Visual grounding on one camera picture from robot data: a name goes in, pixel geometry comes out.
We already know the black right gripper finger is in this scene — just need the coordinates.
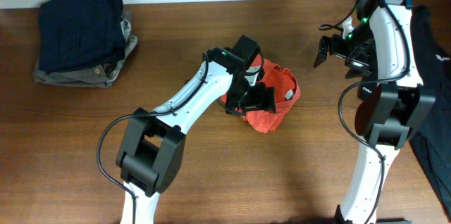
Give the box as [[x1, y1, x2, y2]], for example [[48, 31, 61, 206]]
[[314, 36, 330, 68], [345, 68, 370, 79]]

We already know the orange t-shirt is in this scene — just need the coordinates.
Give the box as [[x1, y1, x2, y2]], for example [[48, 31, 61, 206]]
[[240, 58, 301, 133]]

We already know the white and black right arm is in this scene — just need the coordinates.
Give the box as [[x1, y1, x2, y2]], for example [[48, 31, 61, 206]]
[[314, 0, 435, 223]]

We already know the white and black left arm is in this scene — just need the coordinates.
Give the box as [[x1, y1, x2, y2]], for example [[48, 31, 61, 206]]
[[116, 35, 276, 223]]

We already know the black t-shirt with white logo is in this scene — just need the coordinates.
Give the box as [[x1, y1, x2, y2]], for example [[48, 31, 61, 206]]
[[410, 5, 450, 217]]

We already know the folded grey garment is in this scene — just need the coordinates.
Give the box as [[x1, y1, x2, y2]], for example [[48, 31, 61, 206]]
[[33, 10, 138, 88]]

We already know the folded navy blue garment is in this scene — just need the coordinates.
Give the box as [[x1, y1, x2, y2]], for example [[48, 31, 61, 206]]
[[39, 0, 126, 73]]

